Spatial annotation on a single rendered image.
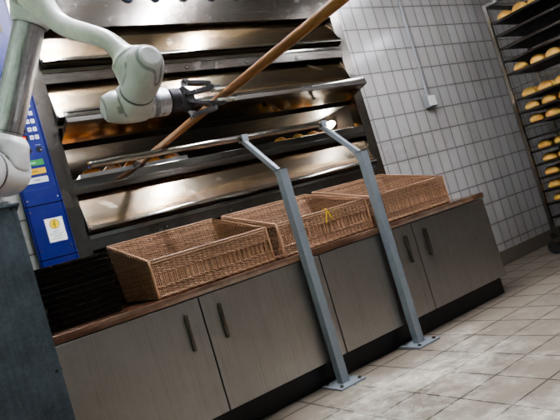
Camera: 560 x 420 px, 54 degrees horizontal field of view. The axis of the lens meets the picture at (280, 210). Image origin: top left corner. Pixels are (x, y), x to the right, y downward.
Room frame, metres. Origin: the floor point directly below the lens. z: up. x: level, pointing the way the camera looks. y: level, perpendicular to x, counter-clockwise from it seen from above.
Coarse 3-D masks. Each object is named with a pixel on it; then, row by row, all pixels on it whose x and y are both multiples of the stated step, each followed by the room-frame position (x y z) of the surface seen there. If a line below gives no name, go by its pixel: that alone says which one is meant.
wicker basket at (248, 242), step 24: (144, 240) 2.57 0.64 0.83; (216, 240) 2.74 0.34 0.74; (240, 240) 2.32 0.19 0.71; (264, 240) 2.38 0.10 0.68; (120, 264) 2.38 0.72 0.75; (144, 264) 2.13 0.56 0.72; (168, 264) 2.14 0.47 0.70; (192, 264) 2.63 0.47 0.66; (216, 264) 2.25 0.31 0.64; (240, 264) 2.31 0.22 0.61; (144, 288) 2.21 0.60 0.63; (168, 288) 2.12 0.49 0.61
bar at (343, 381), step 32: (288, 128) 2.69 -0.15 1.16; (320, 128) 2.82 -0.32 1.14; (96, 160) 2.18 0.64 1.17; (128, 160) 2.25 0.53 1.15; (288, 192) 2.36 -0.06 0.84; (384, 224) 2.62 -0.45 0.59; (320, 288) 2.37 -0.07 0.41; (320, 320) 2.37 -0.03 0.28; (416, 320) 2.63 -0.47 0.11; (352, 384) 2.32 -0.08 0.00
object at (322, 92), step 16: (240, 96) 2.85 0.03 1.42; (256, 96) 2.90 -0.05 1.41; (272, 96) 2.96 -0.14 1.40; (288, 96) 3.05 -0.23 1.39; (304, 96) 3.14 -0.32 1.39; (320, 96) 3.24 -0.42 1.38; (336, 96) 3.34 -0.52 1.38; (352, 96) 3.46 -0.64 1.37; (176, 112) 2.69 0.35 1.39; (224, 112) 2.91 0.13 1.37; (240, 112) 3.00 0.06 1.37; (256, 112) 3.09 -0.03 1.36; (64, 128) 2.41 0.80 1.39; (80, 128) 2.45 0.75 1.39; (96, 128) 2.51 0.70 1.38; (112, 128) 2.57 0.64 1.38; (128, 128) 2.64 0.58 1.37; (144, 128) 2.71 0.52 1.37; (160, 128) 2.78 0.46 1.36
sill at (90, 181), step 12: (324, 132) 3.30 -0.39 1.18; (336, 132) 3.34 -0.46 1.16; (348, 132) 3.40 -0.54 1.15; (264, 144) 3.06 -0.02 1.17; (276, 144) 3.10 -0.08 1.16; (288, 144) 3.14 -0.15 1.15; (204, 156) 2.85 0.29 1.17; (216, 156) 2.88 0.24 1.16; (228, 156) 2.92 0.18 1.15; (144, 168) 2.66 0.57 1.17; (156, 168) 2.70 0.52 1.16; (168, 168) 2.73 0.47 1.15; (72, 180) 2.48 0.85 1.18; (84, 180) 2.50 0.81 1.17; (96, 180) 2.53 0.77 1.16; (108, 180) 2.56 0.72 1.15
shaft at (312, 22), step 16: (336, 0) 1.30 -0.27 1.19; (320, 16) 1.36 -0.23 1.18; (304, 32) 1.43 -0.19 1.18; (272, 48) 1.55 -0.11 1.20; (288, 48) 1.52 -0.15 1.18; (256, 64) 1.63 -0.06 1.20; (240, 80) 1.73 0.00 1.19; (224, 96) 1.84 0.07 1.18; (160, 144) 2.36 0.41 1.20; (144, 160) 2.56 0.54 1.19
